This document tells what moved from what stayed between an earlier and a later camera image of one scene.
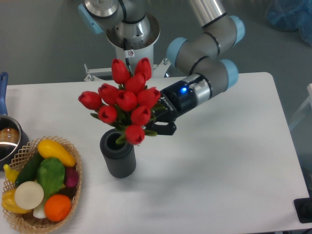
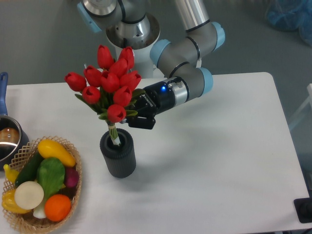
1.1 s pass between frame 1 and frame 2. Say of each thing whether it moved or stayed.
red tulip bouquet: moved
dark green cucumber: stayed
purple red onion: stayed
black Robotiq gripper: moved
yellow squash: stayed
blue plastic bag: stayed
